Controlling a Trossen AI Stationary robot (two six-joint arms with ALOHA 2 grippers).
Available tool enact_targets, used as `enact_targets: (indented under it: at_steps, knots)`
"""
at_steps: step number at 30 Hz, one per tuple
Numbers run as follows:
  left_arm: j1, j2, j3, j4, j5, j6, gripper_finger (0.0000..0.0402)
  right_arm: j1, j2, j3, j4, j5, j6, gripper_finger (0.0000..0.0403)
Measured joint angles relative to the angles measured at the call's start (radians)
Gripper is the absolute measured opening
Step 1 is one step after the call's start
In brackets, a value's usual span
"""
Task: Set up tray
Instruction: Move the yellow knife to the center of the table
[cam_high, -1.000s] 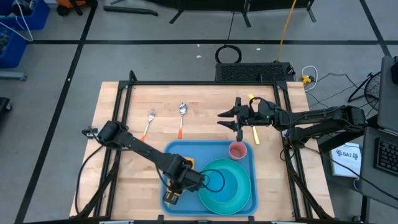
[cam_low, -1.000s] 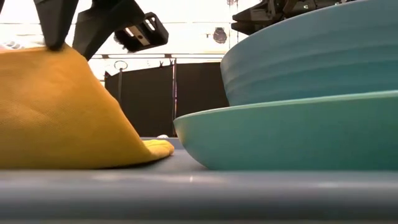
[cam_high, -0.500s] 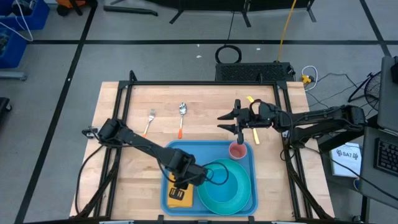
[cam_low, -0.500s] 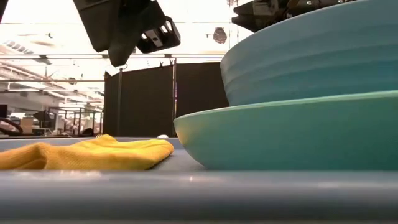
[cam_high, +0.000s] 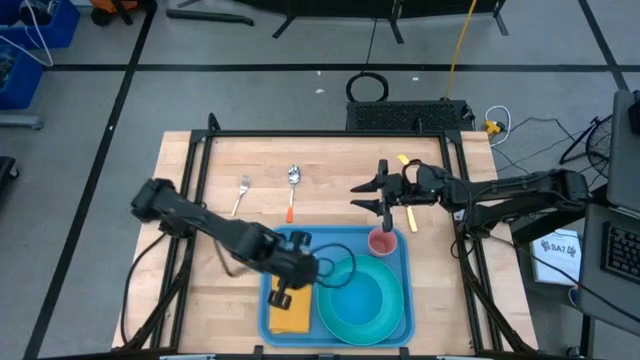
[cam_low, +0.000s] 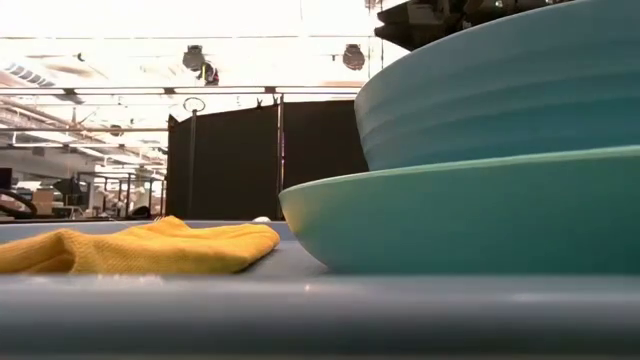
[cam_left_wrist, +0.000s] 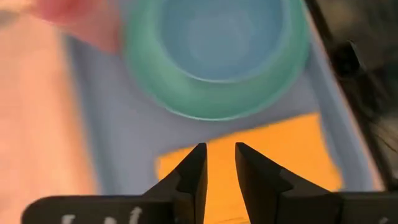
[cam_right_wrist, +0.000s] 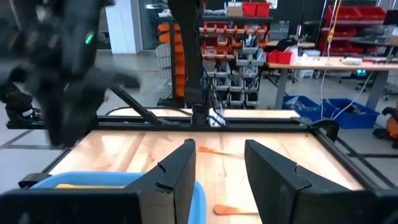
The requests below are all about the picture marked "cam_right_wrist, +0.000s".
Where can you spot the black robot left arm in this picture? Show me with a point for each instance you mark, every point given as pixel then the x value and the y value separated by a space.
pixel 189 46

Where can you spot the blue plastic tray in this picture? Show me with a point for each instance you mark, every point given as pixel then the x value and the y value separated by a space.
pixel 93 179

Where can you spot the red storage bin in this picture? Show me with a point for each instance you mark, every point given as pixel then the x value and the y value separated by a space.
pixel 249 9
pixel 263 9

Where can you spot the white plastic bin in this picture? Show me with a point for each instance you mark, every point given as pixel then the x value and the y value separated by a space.
pixel 304 74

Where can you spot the orange shop vacuum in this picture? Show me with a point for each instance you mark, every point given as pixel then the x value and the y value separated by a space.
pixel 393 126

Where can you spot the black aluminium table frame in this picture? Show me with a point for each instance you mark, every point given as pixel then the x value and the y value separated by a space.
pixel 248 124

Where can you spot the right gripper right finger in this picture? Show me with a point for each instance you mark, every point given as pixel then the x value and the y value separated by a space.
pixel 273 186

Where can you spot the shelf of red bins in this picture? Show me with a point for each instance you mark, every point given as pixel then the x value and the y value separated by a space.
pixel 342 14

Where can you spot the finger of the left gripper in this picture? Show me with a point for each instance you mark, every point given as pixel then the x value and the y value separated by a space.
pixel 82 121
pixel 60 124

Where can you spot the red bins on desk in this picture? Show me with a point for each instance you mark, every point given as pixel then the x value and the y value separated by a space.
pixel 280 57

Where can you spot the wooden top desk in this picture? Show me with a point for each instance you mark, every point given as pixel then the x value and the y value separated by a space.
pixel 311 66

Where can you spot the blue floor bin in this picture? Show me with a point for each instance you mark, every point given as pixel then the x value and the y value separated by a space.
pixel 357 119
pixel 306 113

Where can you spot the parts rack with bins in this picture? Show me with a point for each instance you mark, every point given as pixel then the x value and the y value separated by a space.
pixel 236 62

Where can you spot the small cardboard box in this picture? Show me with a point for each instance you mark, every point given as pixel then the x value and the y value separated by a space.
pixel 234 11

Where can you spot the black computer monitor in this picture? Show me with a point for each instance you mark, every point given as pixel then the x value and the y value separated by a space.
pixel 391 17

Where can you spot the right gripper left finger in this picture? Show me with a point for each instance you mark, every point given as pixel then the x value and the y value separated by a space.
pixel 174 174

